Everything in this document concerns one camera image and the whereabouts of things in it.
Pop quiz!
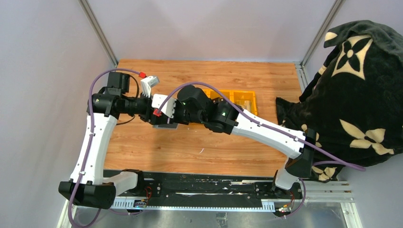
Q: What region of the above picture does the middle yellow plastic bin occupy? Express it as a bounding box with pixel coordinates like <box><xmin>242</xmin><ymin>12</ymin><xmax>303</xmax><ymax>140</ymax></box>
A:
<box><xmin>202</xmin><ymin>89</ymin><xmax>235</xmax><ymax>103</ymax></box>

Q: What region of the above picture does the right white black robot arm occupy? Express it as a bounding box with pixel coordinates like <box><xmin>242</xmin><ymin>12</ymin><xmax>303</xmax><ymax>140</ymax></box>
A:
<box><xmin>156</xmin><ymin>82</ymin><xmax>315</xmax><ymax>199</ymax></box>

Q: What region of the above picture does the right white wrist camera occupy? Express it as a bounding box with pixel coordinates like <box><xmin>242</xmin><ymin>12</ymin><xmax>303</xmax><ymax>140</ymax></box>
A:
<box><xmin>151</xmin><ymin>94</ymin><xmax>177</xmax><ymax>119</ymax></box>

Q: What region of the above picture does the black floral blanket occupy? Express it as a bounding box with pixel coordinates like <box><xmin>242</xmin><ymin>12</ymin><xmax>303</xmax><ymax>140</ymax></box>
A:
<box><xmin>275</xmin><ymin>20</ymin><xmax>403</xmax><ymax>183</ymax></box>

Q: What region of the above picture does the yellow plastic bin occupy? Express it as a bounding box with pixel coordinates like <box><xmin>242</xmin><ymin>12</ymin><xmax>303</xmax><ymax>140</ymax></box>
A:
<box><xmin>230</xmin><ymin>90</ymin><xmax>258</xmax><ymax>115</ymax></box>
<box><xmin>202</xmin><ymin>89</ymin><xmax>235</xmax><ymax>103</ymax></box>

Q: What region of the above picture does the green leather card holder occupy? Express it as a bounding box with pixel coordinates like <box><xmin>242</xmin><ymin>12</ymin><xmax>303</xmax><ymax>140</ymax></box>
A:
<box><xmin>153</xmin><ymin>123</ymin><xmax>178</xmax><ymax>130</ymax></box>

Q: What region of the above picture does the right yellow plastic bin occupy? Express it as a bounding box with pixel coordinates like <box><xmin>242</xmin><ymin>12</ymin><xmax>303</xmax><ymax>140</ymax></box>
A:
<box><xmin>230</xmin><ymin>90</ymin><xmax>258</xmax><ymax>115</ymax></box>

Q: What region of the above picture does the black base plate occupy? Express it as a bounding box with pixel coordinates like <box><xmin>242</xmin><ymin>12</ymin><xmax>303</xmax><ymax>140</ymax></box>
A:
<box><xmin>120</xmin><ymin>172</ymin><xmax>303</xmax><ymax>209</ymax></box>

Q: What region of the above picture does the aluminium frame rail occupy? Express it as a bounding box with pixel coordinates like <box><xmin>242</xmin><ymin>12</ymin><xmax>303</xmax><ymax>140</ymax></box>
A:
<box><xmin>57</xmin><ymin>176</ymin><xmax>364</xmax><ymax>228</ymax></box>

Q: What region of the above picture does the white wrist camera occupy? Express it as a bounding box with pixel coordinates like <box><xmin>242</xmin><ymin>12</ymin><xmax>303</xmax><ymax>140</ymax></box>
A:
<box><xmin>151</xmin><ymin>94</ymin><xmax>177</xmax><ymax>119</ymax></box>
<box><xmin>140</xmin><ymin>76</ymin><xmax>160</xmax><ymax>98</ymax></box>

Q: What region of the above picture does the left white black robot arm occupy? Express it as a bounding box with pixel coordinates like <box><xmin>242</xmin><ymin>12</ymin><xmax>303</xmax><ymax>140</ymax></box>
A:
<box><xmin>58</xmin><ymin>72</ymin><xmax>159</xmax><ymax>209</ymax></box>

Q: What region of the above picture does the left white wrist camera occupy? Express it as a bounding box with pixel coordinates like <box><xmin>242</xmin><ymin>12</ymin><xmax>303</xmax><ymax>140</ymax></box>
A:
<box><xmin>140</xmin><ymin>76</ymin><xmax>160</xmax><ymax>98</ymax></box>

